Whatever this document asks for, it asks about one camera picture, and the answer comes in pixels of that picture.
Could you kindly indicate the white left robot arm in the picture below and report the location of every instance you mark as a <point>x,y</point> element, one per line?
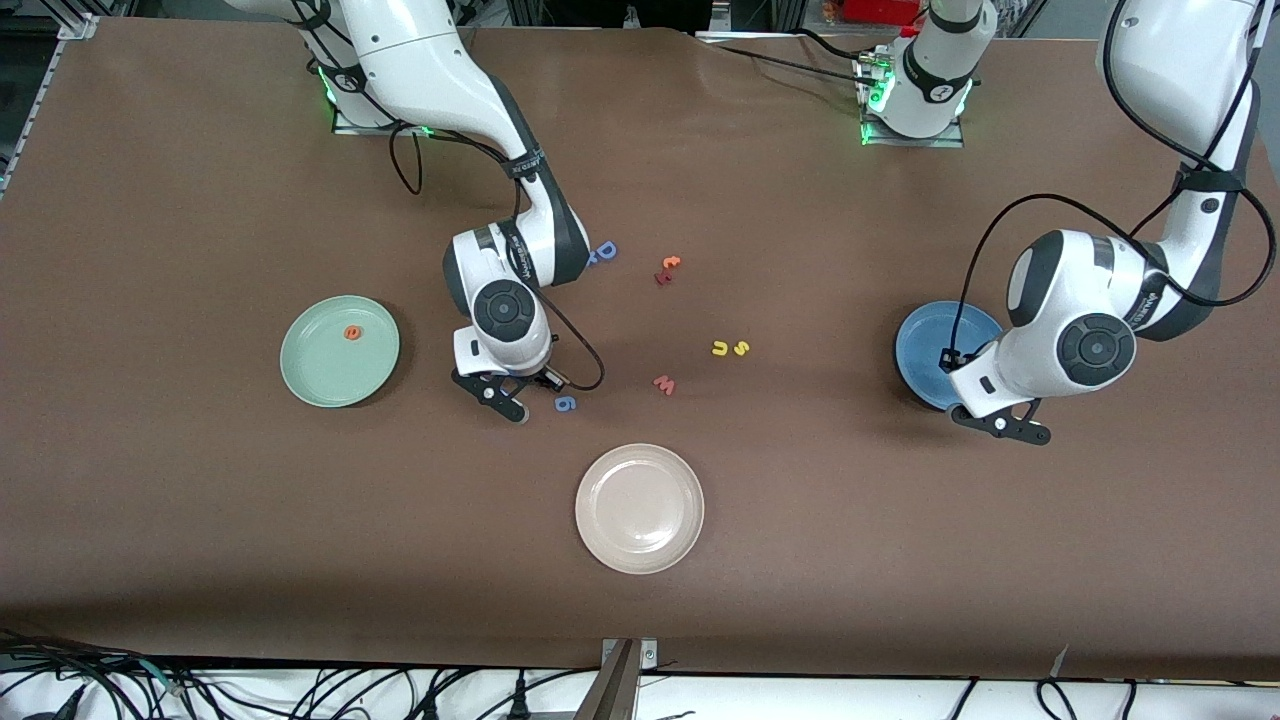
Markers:
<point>1070,300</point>

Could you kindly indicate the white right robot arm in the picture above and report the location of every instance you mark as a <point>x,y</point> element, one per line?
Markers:
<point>420,70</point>

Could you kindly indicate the blue round plate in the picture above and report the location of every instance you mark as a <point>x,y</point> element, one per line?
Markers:
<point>925,350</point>

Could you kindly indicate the coral foam letter w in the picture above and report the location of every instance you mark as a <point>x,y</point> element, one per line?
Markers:
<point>665,385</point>

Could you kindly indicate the blue foam capital D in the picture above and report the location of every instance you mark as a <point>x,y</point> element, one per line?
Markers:
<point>608,251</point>

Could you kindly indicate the beige round plate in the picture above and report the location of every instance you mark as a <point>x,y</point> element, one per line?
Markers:
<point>640,510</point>

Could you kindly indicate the mint green round plate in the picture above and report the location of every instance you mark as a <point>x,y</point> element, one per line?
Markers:
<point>330,365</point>

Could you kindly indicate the red box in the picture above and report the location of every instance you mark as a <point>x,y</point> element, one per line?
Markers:
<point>870,10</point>

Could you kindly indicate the brown table cover sheet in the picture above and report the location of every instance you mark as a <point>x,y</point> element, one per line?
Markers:
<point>200,520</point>

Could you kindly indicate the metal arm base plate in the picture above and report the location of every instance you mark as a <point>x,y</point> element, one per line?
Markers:
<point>345,125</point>
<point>875,138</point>

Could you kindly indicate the metal table clamp bracket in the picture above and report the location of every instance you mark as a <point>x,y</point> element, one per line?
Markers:
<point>625,660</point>

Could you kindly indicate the aluminium table edge rail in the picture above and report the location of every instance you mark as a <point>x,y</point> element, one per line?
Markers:
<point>42,88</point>

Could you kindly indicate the aluminium corner bracket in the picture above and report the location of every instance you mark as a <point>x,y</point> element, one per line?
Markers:
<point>78,27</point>

